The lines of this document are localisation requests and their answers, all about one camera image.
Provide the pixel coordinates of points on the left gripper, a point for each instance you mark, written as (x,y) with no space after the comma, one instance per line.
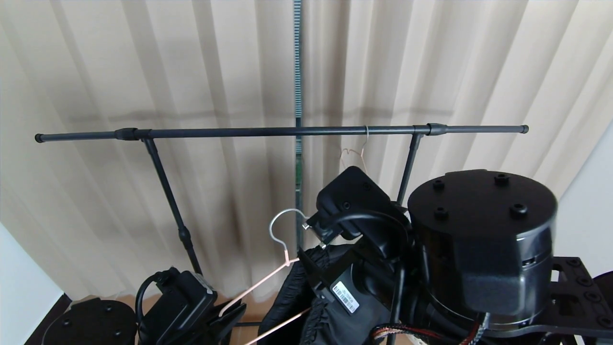
(227,330)

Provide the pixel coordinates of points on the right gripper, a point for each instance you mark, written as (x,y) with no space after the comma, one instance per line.
(345,297)

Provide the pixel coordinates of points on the pink clothes hanger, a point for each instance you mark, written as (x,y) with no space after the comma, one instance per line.
(365,143)
(258,283)

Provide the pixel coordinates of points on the black shorts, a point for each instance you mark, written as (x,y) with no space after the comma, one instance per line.
(287,297)

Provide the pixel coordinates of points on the black clothes rack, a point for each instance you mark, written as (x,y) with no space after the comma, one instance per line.
(239,131)

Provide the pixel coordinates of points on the beige curtain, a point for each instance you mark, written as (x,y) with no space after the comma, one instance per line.
(143,72)

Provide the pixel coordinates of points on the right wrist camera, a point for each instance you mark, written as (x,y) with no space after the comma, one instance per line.
(354,196)

